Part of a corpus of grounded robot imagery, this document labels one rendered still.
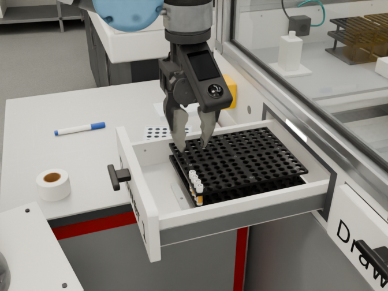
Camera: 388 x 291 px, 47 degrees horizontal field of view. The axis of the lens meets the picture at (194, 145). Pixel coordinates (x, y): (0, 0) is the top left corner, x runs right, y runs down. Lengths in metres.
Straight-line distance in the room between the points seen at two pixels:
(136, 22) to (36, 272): 0.45
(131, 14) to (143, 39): 1.09
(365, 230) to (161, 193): 0.38
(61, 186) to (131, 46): 0.71
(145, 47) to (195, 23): 0.93
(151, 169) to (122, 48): 0.71
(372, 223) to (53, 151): 0.79
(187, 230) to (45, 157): 0.53
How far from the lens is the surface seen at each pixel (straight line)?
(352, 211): 0.77
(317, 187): 0.84
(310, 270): 0.99
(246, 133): 0.95
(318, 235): 0.92
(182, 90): 0.70
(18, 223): 0.87
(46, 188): 1.01
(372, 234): 0.74
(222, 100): 0.65
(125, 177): 0.81
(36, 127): 1.32
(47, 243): 0.82
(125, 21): 0.49
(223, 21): 1.20
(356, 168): 0.77
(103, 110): 1.37
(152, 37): 1.58
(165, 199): 0.87
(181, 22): 0.66
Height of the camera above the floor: 1.38
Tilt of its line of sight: 32 degrees down
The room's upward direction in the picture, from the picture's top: straight up
